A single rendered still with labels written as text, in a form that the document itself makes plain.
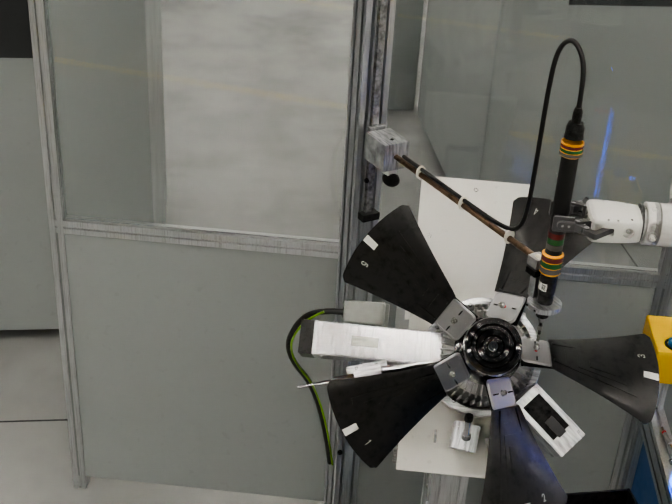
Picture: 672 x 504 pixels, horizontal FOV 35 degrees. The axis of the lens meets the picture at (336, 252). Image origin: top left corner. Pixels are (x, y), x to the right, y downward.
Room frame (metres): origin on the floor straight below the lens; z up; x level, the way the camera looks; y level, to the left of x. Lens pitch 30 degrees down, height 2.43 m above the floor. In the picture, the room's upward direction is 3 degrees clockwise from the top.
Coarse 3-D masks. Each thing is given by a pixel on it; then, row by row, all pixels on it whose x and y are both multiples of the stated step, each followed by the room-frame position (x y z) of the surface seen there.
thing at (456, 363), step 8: (448, 360) 1.79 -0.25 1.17; (456, 360) 1.80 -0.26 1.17; (440, 368) 1.78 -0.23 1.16; (448, 368) 1.79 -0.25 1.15; (456, 368) 1.80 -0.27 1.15; (464, 368) 1.81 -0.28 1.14; (440, 376) 1.79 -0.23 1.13; (448, 376) 1.79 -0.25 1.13; (456, 376) 1.80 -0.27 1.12; (464, 376) 1.81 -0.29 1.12; (448, 384) 1.80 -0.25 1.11; (456, 384) 1.80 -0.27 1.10
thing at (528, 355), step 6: (522, 342) 1.85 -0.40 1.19; (528, 342) 1.85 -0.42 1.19; (540, 342) 1.86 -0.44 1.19; (546, 342) 1.86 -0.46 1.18; (528, 348) 1.83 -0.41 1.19; (540, 348) 1.83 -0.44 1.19; (546, 348) 1.84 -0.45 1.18; (522, 354) 1.80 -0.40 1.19; (528, 354) 1.80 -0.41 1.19; (534, 354) 1.81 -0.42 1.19; (540, 354) 1.81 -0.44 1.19; (546, 354) 1.82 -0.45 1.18; (528, 360) 1.78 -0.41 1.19; (534, 360) 1.79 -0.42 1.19; (540, 360) 1.79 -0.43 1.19; (546, 360) 1.79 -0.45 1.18
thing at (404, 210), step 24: (408, 216) 1.96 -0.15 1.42; (384, 240) 1.95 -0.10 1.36; (408, 240) 1.94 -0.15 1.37; (384, 264) 1.94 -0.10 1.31; (408, 264) 1.92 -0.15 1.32; (432, 264) 1.90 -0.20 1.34; (360, 288) 1.96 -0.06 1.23; (384, 288) 1.94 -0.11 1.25; (408, 288) 1.91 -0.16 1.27; (432, 288) 1.89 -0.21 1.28; (432, 312) 1.89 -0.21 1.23
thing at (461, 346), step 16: (480, 320) 1.81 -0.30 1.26; (496, 320) 1.81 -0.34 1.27; (464, 336) 1.82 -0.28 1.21; (480, 336) 1.79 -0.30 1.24; (496, 336) 1.80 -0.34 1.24; (512, 336) 1.79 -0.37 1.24; (464, 352) 1.77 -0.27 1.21; (480, 352) 1.77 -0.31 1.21; (496, 352) 1.78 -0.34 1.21; (512, 352) 1.78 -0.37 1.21; (480, 368) 1.75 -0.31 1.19; (496, 368) 1.75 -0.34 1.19; (512, 368) 1.75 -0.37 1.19; (480, 384) 1.82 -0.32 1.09
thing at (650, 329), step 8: (648, 320) 2.15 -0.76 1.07; (656, 320) 2.15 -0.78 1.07; (664, 320) 2.15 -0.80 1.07; (648, 328) 2.13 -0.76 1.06; (656, 328) 2.11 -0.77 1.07; (664, 328) 2.12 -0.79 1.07; (656, 336) 2.08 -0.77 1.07; (664, 336) 2.08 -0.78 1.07; (656, 344) 2.05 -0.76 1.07; (664, 344) 2.05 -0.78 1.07; (656, 352) 2.02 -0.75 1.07; (664, 352) 2.02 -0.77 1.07; (664, 360) 2.02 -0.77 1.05; (664, 368) 2.01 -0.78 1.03; (664, 376) 2.01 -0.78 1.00
